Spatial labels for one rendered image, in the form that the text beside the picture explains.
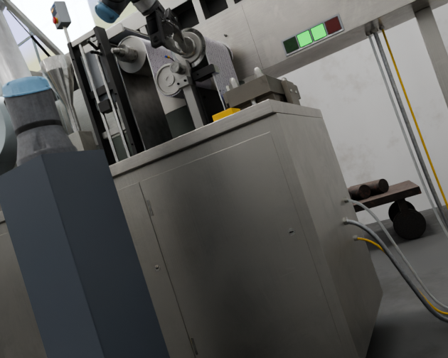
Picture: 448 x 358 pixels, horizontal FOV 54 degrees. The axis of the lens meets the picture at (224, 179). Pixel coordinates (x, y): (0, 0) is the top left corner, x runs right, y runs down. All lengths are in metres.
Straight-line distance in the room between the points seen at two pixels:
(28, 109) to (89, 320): 0.53
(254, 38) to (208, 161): 0.77
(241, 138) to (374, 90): 3.17
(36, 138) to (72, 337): 0.49
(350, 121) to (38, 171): 3.65
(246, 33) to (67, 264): 1.29
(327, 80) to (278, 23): 2.60
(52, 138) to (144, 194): 0.45
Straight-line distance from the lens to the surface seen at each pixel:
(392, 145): 4.38
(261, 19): 1.99
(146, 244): 1.54
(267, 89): 1.54
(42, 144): 1.18
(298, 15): 1.94
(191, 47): 1.70
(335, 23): 1.89
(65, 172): 1.12
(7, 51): 1.43
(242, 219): 1.35
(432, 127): 4.34
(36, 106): 1.21
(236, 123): 1.30
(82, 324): 1.11
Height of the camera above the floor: 0.67
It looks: 2 degrees up
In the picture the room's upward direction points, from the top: 18 degrees counter-clockwise
